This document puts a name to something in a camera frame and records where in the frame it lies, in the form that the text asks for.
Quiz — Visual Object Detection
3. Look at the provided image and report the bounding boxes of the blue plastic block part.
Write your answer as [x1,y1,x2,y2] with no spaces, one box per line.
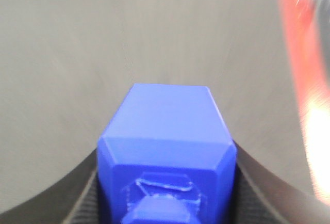
[97,84,237,223]

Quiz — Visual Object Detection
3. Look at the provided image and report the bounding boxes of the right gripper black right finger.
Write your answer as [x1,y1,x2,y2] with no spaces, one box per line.
[236,146,329,223]

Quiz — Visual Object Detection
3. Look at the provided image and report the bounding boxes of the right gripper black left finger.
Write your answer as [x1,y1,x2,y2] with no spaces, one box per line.
[1,151,96,223]

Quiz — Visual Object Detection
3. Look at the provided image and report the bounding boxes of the red blurred object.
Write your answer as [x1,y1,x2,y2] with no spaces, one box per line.
[279,0,329,204]

